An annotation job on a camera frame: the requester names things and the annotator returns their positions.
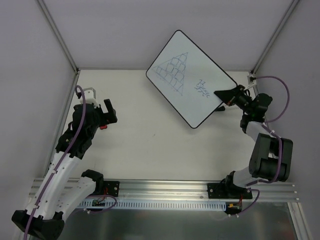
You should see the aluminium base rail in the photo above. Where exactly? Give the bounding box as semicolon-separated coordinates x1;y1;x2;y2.
28;177;300;203

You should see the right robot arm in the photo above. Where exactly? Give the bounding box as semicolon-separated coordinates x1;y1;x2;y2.
208;85;293;199

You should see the aluminium corner post right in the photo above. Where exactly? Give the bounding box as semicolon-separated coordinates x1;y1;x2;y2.
249;0;301;74

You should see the aluminium side rail left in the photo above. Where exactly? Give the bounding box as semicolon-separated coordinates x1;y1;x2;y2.
41;69;81;177

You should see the aluminium corner post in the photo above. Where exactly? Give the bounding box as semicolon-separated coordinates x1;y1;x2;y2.
249;0;301;74
35;0;79;74

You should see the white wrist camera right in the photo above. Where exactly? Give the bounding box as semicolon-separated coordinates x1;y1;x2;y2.
247;73;257;86

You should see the red whiteboard eraser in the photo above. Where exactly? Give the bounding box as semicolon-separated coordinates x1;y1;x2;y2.
99;125;108;130

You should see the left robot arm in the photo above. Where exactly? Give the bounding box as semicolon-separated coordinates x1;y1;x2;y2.
11;98;118;240

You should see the aluminium corner post left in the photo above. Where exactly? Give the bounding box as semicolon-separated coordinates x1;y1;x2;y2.
35;0;79;74

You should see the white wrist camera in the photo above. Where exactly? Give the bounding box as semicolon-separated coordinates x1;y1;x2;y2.
247;73;257;86
83;87;100;108

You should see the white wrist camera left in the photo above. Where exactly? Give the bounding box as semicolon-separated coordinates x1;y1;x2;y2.
83;87;100;108

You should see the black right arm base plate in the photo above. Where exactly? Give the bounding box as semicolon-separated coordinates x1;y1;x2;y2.
206;183;253;200

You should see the white slotted cable duct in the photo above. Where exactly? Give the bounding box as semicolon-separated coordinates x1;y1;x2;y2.
77;198;227;212

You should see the white whiteboard black frame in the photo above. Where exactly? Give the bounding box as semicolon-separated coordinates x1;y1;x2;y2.
145;30;238;129

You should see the black whiteboard stand clip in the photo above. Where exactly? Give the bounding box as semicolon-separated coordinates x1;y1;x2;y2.
214;106;225;112

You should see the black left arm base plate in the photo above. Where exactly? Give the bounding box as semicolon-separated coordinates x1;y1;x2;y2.
103;180;120;197

